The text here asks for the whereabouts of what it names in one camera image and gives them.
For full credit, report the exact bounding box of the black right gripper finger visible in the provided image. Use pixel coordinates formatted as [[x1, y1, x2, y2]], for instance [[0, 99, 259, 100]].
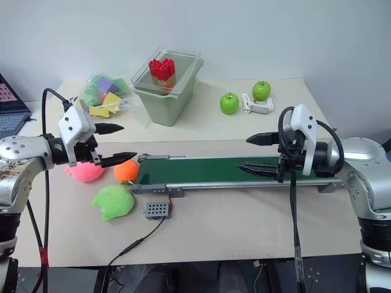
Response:
[[246, 132, 280, 147], [235, 161, 281, 178]]

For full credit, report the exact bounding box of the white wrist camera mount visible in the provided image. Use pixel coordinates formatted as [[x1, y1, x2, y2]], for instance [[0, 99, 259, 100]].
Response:
[[57, 105, 96, 167], [289, 104, 318, 176]]

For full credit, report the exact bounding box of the black power cable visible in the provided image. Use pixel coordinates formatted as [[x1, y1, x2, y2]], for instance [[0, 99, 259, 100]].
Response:
[[105, 195, 175, 293]]

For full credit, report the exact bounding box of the pale green plastic bin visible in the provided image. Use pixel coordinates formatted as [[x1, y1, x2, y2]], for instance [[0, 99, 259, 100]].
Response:
[[131, 46, 205, 127]]

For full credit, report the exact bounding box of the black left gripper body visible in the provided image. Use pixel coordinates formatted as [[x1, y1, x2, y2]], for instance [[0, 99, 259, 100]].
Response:
[[75, 136, 103, 167]]

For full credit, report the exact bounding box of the small grey control box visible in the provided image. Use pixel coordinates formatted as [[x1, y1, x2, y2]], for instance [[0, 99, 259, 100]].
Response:
[[142, 201, 172, 221]]

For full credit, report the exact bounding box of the green conveyor belt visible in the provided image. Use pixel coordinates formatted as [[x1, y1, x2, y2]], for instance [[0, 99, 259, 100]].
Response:
[[130, 153, 343, 198]]

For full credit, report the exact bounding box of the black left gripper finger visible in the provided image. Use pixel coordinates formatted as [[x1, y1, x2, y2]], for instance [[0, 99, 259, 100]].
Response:
[[95, 123, 125, 136], [100, 152, 137, 169]]

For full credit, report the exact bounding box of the green apple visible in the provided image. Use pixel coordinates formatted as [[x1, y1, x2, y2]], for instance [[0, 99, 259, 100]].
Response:
[[219, 92, 240, 115], [252, 80, 272, 101]]

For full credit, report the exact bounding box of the orange plush toy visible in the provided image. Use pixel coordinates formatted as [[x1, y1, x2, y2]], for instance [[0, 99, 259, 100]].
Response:
[[114, 159, 140, 185]]

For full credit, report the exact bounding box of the red building block stack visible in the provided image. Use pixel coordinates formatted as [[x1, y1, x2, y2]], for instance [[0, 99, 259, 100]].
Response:
[[148, 57, 177, 89]]

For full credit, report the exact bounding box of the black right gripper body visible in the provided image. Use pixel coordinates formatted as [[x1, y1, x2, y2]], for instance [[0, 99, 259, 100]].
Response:
[[276, 129, 307, 184]]

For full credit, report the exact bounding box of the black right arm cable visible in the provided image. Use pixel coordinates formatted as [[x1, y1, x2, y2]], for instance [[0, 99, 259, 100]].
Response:
[[277, 106, 345, 293]]

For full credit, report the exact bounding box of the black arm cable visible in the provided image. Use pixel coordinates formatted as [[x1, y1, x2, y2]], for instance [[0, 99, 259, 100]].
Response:
[[277, 106, 345, 293], [26, 87, 71, 293]]

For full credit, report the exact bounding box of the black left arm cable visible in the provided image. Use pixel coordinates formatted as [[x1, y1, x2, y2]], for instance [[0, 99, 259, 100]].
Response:
[[26, 87, 71, 293]]

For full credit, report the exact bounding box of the pink plush toy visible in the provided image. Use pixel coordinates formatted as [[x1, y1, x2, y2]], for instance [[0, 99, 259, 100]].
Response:
[[64, 161, 104, 183]]

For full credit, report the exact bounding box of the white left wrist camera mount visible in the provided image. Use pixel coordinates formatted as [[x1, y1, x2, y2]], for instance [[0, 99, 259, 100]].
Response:
[[57, 105, 96, 167]]

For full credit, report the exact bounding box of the laptop computer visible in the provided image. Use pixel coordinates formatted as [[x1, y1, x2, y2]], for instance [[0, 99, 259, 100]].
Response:
[[0, 73, 32, 140]]

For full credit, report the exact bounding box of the white plastic clamp part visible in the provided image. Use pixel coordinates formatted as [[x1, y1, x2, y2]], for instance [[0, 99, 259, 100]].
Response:
[[241, 92, 275, 115]]

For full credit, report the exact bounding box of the green plush toy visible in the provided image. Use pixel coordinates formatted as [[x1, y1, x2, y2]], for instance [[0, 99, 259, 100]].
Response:
[[92, 184, 136, 223]]

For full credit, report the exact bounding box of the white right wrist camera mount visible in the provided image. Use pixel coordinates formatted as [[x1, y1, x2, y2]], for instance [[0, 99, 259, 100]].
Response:
[[289, 104, 318, 176]]

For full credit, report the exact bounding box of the clear bag of foam shapes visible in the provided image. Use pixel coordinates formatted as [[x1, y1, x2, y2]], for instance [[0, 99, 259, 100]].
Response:
[[78, 72, 141, 118]]

